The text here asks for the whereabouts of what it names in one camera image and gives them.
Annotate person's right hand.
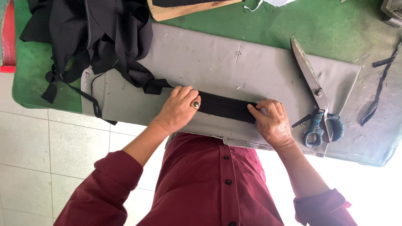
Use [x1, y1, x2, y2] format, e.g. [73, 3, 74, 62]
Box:
[247, 99, 295, 149]

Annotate person's left hand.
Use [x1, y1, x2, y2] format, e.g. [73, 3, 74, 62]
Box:
[155, 85, 201, 135]

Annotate black fabric strip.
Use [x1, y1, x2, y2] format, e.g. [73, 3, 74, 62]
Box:
[197, 90, 259, 124]

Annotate grey fabric sheet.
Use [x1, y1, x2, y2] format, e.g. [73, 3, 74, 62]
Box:
[81, 23, 362, 158]

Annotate wooden board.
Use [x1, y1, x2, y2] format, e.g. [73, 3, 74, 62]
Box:
[147, 0, 244, 22]

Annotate person's maroon shirt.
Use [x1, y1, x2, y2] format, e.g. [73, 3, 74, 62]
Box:
[53, 132, 359, 226]

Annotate pile of black fabric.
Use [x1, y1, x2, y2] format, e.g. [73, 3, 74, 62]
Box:
[19, 0, 173, 126]

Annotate white fabric scrap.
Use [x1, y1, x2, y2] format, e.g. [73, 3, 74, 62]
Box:
[243, 0, 298, 12]

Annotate green table cover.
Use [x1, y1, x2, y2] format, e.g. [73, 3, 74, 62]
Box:
[12, 0, 402, 168]

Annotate long thin black fabric scrap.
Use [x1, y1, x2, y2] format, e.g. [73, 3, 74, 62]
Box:
[361, 41, 402, 127]

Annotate short black fabric scrap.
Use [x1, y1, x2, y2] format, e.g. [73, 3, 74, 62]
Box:
[372, 56, 396, 68]

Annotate grey metal object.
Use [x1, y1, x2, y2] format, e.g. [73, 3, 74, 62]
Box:
[381, 0, 402, 28]

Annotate large tailor's scissors wrapped handles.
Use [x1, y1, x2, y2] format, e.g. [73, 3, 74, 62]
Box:
[290, 35, 345, 148]

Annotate red woven strap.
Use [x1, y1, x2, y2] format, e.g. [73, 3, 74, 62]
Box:
[0, 0, 16, 73]

